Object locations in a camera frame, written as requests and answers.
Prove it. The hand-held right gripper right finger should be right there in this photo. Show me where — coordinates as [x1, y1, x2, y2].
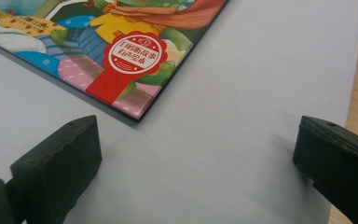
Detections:
[293, 115, 358, 224]

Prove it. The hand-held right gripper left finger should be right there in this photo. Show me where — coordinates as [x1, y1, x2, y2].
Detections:
[9, 115, 103, 224]

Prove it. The colourful picture book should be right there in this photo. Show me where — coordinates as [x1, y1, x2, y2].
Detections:
[0, 0, 231, 120]

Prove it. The white board with wooden frame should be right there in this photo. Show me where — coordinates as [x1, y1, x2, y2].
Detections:
[0, 0, 358, 224]

